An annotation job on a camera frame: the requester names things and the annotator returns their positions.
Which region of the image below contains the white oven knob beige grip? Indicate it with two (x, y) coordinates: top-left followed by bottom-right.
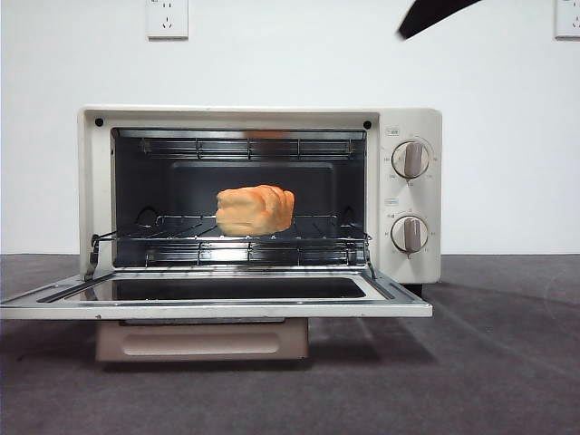
(391, 140), (431, 179)
(390, 214), (430, 254)

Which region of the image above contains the metal wire oven rack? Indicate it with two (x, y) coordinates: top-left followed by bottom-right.
(89, 215), (374, 277)

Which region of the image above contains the white Toshiba toaster oven housing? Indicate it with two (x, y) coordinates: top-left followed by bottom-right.
(77, 106), (444, 298)

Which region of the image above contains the glass oven door beige handle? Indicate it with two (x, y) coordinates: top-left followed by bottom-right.
(0, 270), (434, 363)

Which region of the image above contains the white wall socket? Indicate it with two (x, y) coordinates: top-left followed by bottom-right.
(555, 0), (580, 41)
(145, 0), (189, 41)

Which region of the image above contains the golden bread loaf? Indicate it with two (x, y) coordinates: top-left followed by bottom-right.
(215, 183), (296, 237)

